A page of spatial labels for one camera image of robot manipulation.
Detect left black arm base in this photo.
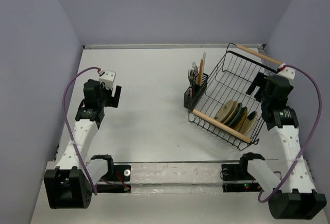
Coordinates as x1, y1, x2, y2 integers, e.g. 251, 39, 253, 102
96, 164, 132, 194

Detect black utensil caddy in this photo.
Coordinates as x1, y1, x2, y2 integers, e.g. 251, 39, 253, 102
184, 73, 209, 111

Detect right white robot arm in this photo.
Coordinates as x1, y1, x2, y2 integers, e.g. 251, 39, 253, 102
237, 73, 327, 220

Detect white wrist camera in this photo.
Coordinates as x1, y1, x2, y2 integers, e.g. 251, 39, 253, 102
276, 63, 295, 81
98, 70, 116, 90

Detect pink handled fork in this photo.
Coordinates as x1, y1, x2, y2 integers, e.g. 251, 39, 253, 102
189, 62, 198, 98

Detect white chopstick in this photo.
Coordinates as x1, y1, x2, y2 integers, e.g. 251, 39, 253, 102
200, 51, 206, 77

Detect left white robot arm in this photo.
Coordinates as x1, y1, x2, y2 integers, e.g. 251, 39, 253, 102
44, 75, 121, 209

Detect black wire dish rack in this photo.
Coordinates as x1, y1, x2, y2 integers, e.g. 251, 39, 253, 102
188, 43, 280, 151

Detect black metal fork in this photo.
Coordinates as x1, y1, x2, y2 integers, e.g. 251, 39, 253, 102
188, 68, 195, 85

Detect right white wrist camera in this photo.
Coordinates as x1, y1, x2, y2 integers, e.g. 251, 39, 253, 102
276, 63, 295, 81

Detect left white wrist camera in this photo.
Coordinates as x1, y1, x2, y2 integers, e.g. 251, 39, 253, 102
98, 70, 116, 90

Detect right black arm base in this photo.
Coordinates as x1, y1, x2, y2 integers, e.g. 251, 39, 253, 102
219, 164, 262, 193

